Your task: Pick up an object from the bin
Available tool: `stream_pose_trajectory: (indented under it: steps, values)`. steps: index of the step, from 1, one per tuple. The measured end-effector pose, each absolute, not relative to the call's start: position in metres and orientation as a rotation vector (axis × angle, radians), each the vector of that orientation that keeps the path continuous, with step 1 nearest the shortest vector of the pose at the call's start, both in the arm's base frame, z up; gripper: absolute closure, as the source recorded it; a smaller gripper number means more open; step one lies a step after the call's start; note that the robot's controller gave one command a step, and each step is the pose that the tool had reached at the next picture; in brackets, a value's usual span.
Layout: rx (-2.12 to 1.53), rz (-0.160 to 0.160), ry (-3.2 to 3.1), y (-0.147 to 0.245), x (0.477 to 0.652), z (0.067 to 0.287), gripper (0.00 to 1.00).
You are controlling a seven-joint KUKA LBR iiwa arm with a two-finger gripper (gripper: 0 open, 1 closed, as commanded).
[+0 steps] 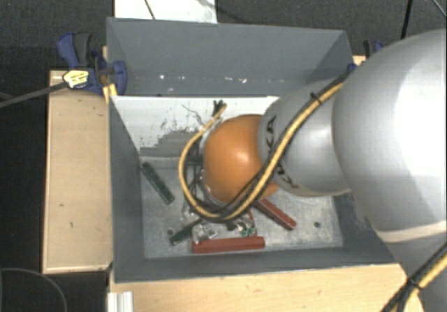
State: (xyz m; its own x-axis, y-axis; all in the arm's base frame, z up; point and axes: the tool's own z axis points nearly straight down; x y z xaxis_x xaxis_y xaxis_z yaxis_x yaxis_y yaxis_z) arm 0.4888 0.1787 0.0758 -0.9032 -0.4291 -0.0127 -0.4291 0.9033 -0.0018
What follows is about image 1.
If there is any dark green flat block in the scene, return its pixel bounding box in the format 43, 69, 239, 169
168, 218, 203, 246
140, 161, 176, 205

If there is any red-brown flat block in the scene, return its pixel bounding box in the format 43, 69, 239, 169
252, 198, 298, 232
191, 236, 266, 255

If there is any pale wood board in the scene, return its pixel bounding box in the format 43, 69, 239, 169
41, 69, 115, 275

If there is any grey metal bin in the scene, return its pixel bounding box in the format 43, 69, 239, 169
105, 16, 403, 284

